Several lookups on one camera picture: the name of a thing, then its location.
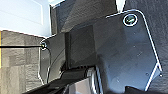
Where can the thick grey robot torso limb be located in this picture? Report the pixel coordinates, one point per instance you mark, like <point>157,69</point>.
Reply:
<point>73,81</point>

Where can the green ringed round button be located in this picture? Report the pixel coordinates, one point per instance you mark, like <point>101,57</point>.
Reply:
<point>130,19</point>

